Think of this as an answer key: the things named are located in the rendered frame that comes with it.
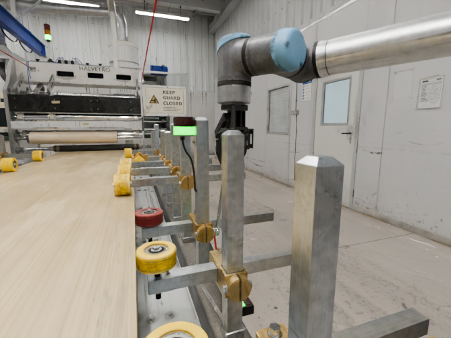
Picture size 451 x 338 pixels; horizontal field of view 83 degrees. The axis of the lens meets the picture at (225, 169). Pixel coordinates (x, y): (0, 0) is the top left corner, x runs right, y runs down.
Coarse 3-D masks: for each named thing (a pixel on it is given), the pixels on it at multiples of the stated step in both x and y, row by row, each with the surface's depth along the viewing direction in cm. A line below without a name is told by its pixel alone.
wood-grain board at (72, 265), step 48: (0, 192) 99; (48, 192) 99; (96, 192) 99; (0, 240) 57; (48, 240) 57; (96, 240) 57; (0, 288) 40; (48, 288) 40; (96, 288) 40; (0, 336) 31; (48, 336) 31; (96, 336) 31
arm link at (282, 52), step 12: (264, 36) 58; (276, 36) 55; (288, 36) 54; (300, 36) 57; (252, 48) 59; (264, 48) 57; (276, 48) 55; (288, 48) 54; (300, 48) 58; (252, 60) 60; (264, 60) 58; (276, 60) 56; (288, 60) 56; (300, 60) 58; (252, 72) 62; (264, 72) 61; (276, 72) 61; (288, 72) 62
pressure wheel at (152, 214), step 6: (138, 210) 76; (144, 210) 77; (150, 210) 75; (156, 210) 77; (138, 216) 72; (144, 216) 72; (150, 216) 72; (156, 216) 73; (162, 216) 76; (138, 222) 72; (144, 222) 72; (150, 222) 72; (156, 222) 73; (150, 240) 76
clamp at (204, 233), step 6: (192, 216) 82; (192, 222) 79; (210, 222) 77; (198, 228) 74; (204, 228) 73; (210, 228) 74; (198, 234) 73; (204, 234) 73; (210, 234) 74; (198, 240) 75; (204, 240) 74; (210, 240) 74
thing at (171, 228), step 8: (248, 216) 85; (256, 216) 86; (264, 216) 87; (272, 216) 88; (160, 224) 78; (168, 224) 78; (176, 224) 78; (184, 224) 78; (192, 224) 79; (144, 232) 74; (152, 232) 75; (160, 232) 76; (168, 232) 77; (176, 232) 78; (184, 232) 78
